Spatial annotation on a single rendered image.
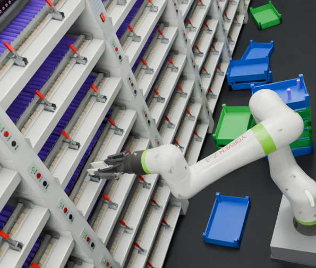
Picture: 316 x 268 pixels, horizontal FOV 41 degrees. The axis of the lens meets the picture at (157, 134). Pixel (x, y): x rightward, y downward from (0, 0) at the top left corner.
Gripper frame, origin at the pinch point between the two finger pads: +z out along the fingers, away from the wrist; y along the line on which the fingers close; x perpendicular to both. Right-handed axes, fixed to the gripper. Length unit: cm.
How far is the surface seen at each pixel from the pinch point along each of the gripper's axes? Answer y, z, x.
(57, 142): -1.9, 5.4, 18.4
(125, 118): 36.0, 6.0, -6.1
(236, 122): 107, -2, -83
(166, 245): 16, 22, -85
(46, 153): -7.7, 7.1, 18.7
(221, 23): 185, 13, -52
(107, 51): 42.6, -2.9, 25.8
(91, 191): -6.3, 4.9, -6.8
